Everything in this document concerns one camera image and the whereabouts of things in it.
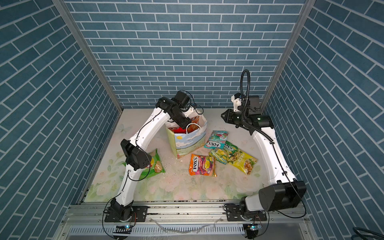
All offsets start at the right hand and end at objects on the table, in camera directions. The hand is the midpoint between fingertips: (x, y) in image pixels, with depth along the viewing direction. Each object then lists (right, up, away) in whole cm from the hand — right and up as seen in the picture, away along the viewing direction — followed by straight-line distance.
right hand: (225, 115), depth 76 cm
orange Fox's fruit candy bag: (-11, -29, +11) cm, 33 cm away
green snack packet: (-39, -30, +11) cm, 50 cm away
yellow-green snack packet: (+14, -27, +13) cm, 34 cm away
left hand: (-19, -4, +10) cm, 22 cm away
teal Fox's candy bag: (-2, -15, +22) cm, 27 cm away
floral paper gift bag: (-21, -15, +5) cm, 26 cm away
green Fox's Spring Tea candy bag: (+2, -24, +17) cm, 30 cm away
